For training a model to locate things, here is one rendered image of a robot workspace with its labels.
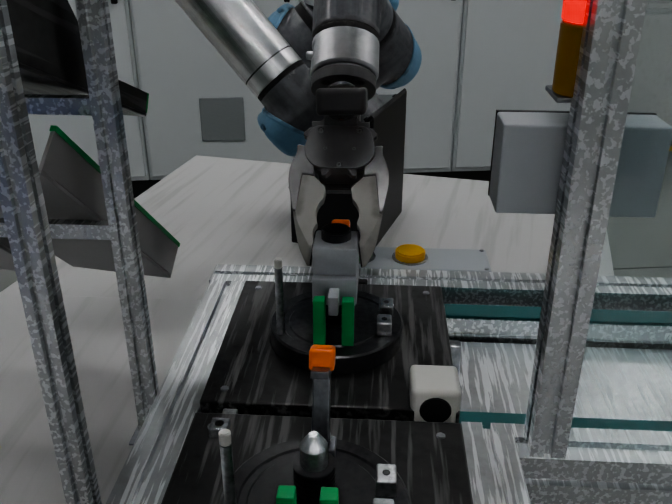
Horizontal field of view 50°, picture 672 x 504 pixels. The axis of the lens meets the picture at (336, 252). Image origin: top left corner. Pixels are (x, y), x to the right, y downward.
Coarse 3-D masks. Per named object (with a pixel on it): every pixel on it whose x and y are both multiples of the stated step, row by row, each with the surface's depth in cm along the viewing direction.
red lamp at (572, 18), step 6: (564, 0) 49; (570, 0) 48; (576, 0) 48; (582, 0) 48; (564, 6) 49; (570, 6) 49; (576, 6) 48; (582, 6) 48; (564, 12) 49; (570, 12) 49; (576, 12) 48; (582, 12) 48; (564, 18) 49; (570, 18) 49; (576, 18) 48; (582, 18) 48
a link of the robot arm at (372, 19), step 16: (320, 0) 78; (336, 0) 77; (352, 0) 77; (368, 0) 78; (384, 0) 81; (320, 16) 78; (336, 16) 76; (352, 16) 76; (368, 16) 77; (384, 16) 81; (384, 32) 82
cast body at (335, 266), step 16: (336, 224) 72; (320, 240) 71; (336, 240) 70; (352, 240) 71; (320, 256) 69; (336, 256) 69; (352, 256) 69; (320, 272) 70; (336, 272) 70; (352, 272) 70; (320, 288) 70; (336, 288) 70; (352, 288) 70; (336, 304) 69
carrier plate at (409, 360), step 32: (256, 288) 86; (288, 288) 86; (384, 288) 86; (416, 288) 86; (256, 320) 79; (416, 320) 79; (224, 352) 73; (256, 352) 73; (416, 352) 73; (448, 352) 73; (224, 384) 68; (256, 384) 68; (288, 384) 68; (352, 384) 68; (384, 384) 68; (352, 416) 66; (384, 416) 66
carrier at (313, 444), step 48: (192, 432) 62; (240, 432) 62; (288, 432) 62; (336, 432) 62; (384, 432) 62; (432, 432) 62; (192, 480) 57; (240, 480) 54; (288, 480) 54; (336, 480) 54; (384, 480) 52; (432, 480) 57
